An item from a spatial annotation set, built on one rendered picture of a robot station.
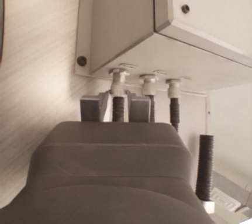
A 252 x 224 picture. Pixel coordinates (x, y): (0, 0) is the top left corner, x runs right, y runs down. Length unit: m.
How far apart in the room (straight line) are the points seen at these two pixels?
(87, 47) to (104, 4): 0.05
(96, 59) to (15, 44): 0.07
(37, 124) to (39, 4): 0.12
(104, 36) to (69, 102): 0.07
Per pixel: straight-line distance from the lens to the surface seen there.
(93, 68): 0.18
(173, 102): 0.20
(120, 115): 0.16
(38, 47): 0.19
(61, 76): 0.18
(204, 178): 0.28
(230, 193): 5.11
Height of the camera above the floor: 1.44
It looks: 28 degrees up
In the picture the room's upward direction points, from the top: 47 degrees clockwise
